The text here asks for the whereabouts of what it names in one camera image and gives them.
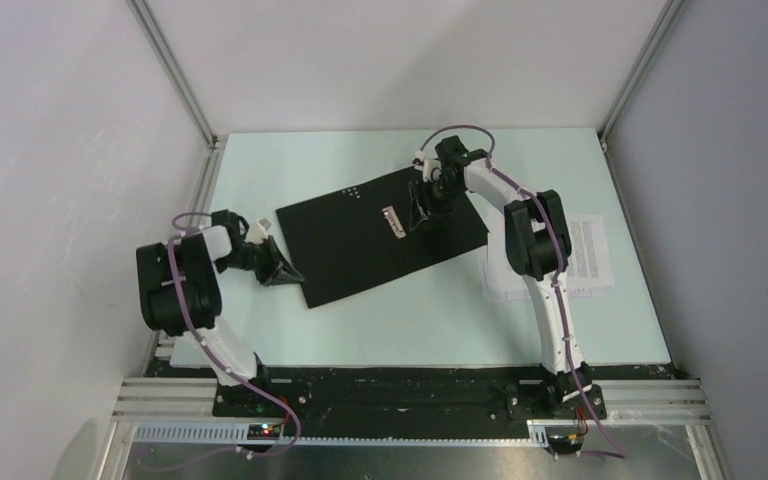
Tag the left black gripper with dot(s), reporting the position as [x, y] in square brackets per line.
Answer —
[277, 270]

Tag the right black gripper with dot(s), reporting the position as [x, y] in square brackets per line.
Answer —
[418, 213]

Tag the red black folder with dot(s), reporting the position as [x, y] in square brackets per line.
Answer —
[358, 238]

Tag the printed paper sheets stack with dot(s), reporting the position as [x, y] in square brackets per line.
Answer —
[589, 270]

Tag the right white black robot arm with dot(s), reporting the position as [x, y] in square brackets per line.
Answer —
[537, 247]

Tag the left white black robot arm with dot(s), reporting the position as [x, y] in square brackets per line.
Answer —
[180, 294]

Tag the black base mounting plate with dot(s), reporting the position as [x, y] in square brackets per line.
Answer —
[402, 403]

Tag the left small controller board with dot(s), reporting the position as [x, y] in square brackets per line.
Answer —
[264, 431]

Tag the small controller board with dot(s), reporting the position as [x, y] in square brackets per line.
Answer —
[264, 431]
[569, 444]

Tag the right small controller board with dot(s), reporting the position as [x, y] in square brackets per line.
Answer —
[569, 444]

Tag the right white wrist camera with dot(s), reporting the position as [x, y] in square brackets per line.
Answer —
[430, 168]

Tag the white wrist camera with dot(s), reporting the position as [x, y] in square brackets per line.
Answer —
[430, 168]
[258, 231]

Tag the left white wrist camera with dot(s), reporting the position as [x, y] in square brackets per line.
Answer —
[258, 231]

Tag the white slotted cable duct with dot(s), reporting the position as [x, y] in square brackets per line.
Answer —
[235, 434]

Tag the left aluminium corner post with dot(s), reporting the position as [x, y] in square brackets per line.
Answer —
[157, 40]

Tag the aluminium corner post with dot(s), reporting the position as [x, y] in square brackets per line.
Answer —
[666, 22]
[157, 40]

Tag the aluminium frame rails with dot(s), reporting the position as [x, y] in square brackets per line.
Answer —
[628, 403]

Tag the right aluminium corner post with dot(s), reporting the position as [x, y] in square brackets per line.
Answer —
[666, 22]

